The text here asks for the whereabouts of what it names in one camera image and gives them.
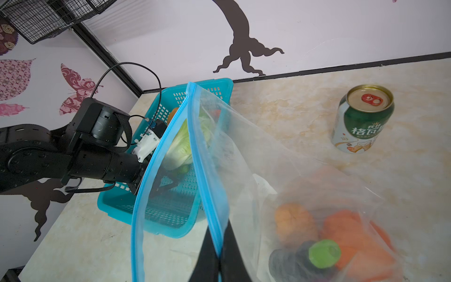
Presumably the brown potato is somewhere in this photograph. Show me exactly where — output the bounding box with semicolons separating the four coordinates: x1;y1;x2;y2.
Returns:
167;108;179;125

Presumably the napa cabbage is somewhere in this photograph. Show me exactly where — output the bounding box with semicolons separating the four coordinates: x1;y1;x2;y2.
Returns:
162;111;214;171

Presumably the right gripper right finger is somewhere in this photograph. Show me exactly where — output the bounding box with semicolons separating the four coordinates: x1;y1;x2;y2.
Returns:
220;222;251;282

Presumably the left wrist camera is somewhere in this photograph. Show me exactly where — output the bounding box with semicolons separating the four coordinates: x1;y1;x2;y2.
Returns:
132;119;167;163

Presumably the green beverage can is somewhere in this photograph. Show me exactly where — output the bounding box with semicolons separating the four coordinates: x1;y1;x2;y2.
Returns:
331;85;395;154

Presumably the dark avocado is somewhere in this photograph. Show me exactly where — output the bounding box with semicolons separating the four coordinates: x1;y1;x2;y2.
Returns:
268;239;342;282

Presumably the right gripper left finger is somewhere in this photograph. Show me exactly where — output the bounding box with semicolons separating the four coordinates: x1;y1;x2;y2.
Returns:
189;228;219;282

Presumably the clear zip top bag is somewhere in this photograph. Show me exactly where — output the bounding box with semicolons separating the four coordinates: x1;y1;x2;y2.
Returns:
131;83;403;282

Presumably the black wire basket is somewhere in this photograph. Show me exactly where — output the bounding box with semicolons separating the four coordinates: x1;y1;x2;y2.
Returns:
1;0;115;44

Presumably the teal plastic basket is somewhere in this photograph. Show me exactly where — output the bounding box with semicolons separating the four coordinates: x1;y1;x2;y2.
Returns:
97;78;235;239

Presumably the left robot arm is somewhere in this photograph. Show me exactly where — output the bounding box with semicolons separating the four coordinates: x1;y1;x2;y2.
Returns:
1;98;150;193

